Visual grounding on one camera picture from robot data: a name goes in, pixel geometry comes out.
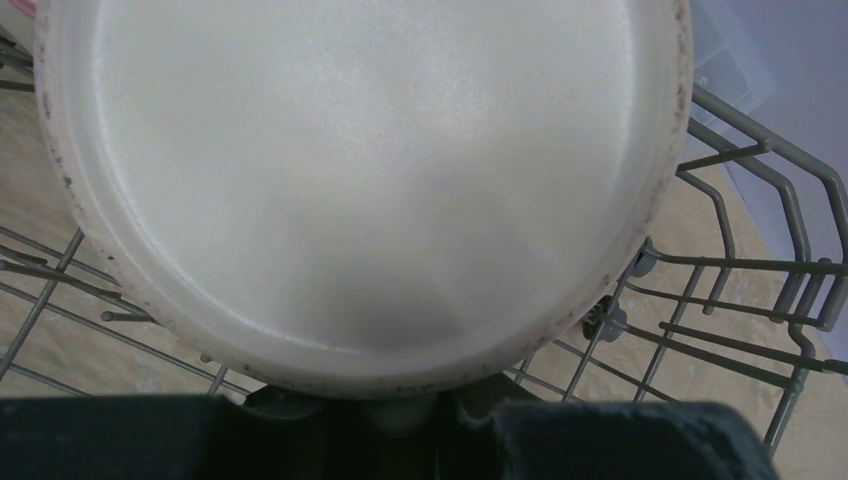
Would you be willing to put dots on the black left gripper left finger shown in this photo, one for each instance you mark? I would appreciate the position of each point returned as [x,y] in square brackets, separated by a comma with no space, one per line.
[132,437]

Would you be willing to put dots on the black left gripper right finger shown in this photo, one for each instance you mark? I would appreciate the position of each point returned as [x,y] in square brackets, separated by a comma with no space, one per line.
[611,440]

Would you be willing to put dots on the white floral mug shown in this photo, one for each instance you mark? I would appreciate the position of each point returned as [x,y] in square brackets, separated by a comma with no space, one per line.
[365,199]

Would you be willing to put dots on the clear plastic container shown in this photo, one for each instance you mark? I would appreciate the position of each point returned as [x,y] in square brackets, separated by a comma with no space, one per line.
[727,63]

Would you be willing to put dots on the grey wire dish rack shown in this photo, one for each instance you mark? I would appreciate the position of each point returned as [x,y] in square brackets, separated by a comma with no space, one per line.
[55,288]

